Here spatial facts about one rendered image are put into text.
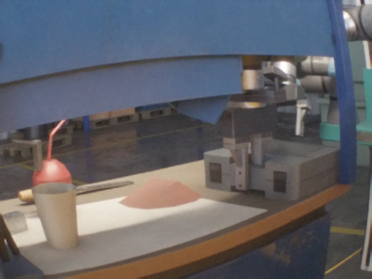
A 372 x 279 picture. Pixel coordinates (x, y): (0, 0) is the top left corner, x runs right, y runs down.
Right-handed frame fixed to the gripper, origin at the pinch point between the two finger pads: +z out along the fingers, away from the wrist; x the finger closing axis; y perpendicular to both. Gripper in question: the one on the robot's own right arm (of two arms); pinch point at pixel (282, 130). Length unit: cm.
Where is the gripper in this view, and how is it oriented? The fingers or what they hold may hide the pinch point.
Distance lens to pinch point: 160.7
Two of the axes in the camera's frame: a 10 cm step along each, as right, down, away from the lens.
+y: 7.1, 2.5, 6.6
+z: -1.4, 9.7, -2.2
